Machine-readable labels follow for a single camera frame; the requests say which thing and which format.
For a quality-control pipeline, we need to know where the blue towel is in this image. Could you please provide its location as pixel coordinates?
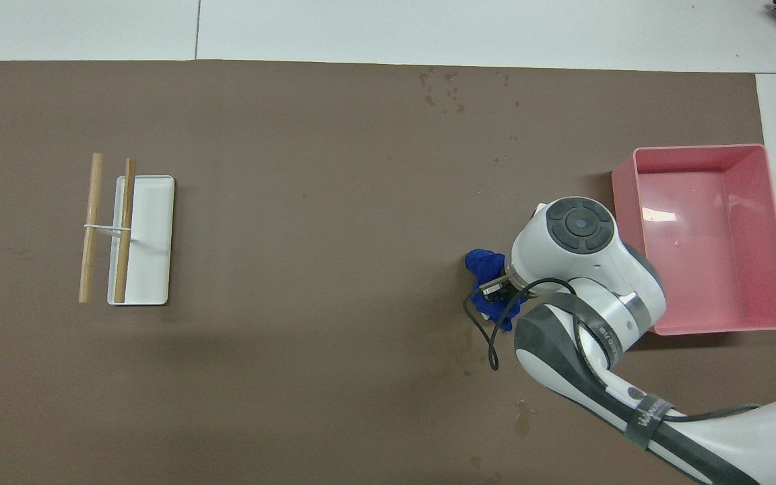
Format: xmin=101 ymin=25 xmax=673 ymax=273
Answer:
xmin=463 ymin=249 xmax=523 ymax=332

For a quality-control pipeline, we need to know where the pink plastic bin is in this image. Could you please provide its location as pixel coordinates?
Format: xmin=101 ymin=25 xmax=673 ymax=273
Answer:
xmin=612 ymin=144 xmax=776 ymax=336

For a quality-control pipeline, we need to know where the brown table mat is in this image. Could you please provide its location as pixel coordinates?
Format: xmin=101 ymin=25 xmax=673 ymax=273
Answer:
xmin=0 ymin=59 xmax=776 ymax=485

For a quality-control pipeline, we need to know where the white rack with wooden rods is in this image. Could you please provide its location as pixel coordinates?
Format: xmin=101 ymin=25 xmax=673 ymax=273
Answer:
xmin=84 ymin=175 xmax=176 ymax=307

